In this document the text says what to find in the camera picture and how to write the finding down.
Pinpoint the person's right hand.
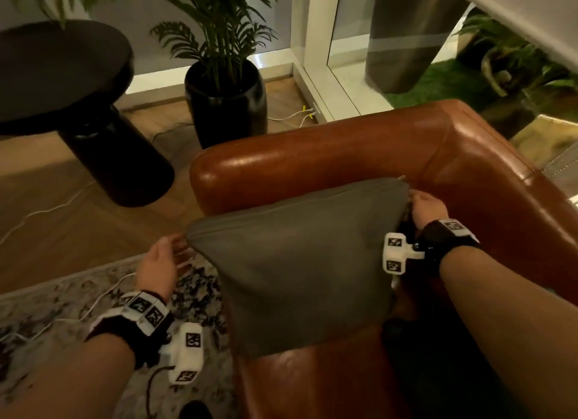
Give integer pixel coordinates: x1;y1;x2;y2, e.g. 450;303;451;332
408;189;449;232

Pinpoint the person's left hand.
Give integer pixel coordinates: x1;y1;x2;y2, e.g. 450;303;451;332
135;233;197;304

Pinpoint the grey cushion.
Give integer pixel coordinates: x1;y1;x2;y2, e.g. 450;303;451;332
186;177;412;359

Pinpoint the person's left forearm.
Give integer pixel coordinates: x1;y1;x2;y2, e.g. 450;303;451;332
0;333;136;419

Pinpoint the person's right forearm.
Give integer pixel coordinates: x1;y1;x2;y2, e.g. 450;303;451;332
439;246;578;419

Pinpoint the left wrist tracker with markers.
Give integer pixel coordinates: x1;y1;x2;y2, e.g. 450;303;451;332
86;290;205;385

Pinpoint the wrist tracker with markers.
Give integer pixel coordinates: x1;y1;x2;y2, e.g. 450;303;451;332
383;218;480;276
86;290;205;385

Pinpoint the patterned grey rug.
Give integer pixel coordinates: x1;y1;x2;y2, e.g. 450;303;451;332
0;252;238;419

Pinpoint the black plant pot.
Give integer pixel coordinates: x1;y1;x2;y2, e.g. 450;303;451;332
184;58;268;150

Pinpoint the black round side table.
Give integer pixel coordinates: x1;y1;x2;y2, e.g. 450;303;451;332
0;20;176;208

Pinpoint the brown leather armchair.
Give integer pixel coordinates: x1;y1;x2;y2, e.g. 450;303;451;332
190;99;578;419

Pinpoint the right wrist tracker with markers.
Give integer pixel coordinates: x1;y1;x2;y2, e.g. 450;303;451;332
383;218;480;276

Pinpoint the green palm plant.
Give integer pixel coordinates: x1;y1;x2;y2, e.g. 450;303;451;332
9;0;285;94

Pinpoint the green artificial grass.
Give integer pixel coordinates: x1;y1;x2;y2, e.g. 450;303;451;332
385;58;502;112

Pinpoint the outdoor green plant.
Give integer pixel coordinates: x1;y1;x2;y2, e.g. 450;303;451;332
454;9;578;100

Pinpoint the black cable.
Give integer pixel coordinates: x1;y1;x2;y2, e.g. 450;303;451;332
145;365;177;419

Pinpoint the white plug cable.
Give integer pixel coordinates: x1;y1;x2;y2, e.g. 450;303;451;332
267;105;318;129

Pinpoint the white window frame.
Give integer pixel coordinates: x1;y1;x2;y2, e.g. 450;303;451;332
115;0;466;123

